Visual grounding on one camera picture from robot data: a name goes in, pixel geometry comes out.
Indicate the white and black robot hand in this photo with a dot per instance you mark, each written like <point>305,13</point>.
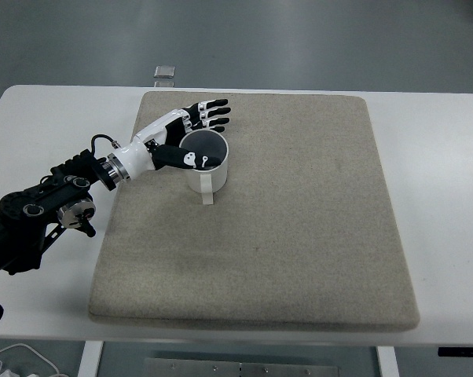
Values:
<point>136,155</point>

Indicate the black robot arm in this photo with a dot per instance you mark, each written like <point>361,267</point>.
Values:
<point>24,220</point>

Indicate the beige fabric mat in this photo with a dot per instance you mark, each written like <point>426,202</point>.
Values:
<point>252,251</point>

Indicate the white table leg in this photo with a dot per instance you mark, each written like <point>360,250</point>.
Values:
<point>386,363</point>
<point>90,359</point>

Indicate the grey metal plate with screws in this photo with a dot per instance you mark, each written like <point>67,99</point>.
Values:
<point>240,369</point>

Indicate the black table control panel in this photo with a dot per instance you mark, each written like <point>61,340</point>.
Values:
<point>462,352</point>

